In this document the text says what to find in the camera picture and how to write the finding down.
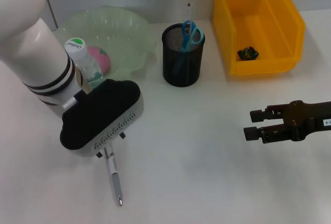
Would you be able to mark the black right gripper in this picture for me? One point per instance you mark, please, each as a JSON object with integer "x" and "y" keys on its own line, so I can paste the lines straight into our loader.
{"x": 310, "y": 118}

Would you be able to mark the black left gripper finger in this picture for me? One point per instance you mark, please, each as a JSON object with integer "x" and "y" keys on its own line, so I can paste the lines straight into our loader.
{"x": 122, "y": 135}
{"x": 98, "y": 155}

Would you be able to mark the grey silver pen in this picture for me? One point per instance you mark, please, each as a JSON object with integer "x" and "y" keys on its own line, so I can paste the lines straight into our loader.
{"x": 116, "y": 187}

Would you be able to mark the clear bottle green label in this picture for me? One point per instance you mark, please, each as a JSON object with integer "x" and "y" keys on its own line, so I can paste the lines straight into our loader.
{"x": 88, "y": 68}

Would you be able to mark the pink toy peach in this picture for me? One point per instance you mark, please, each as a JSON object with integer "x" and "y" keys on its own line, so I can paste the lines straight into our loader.
{"x": 102, "y": 61}

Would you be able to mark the blue scissors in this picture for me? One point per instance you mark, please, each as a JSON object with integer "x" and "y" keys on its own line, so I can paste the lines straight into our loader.
{"x": 185, "y": 43}

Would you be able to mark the transparent plastic ruler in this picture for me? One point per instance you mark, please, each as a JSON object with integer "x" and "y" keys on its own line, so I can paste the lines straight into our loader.
{"x": 188, "y": 12}

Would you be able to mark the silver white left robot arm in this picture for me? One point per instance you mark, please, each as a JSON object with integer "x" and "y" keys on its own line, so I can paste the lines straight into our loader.
{"x": 33, "y": 53}

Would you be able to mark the black mesh pen holder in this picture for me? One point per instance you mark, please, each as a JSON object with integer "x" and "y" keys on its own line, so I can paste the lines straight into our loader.
{"x": 186, "y": 71}

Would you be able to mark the translucent green fruit bowl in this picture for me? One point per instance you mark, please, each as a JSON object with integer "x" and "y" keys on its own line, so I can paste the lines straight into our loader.
{"x": 124, "y": 37}

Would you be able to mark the yellow plastic bin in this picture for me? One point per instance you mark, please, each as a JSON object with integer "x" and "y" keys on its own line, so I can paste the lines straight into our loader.
{"x": 258, "y": 14}

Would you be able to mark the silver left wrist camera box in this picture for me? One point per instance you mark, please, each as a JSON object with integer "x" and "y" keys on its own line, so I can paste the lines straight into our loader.
{"x": 101, "y": 115}

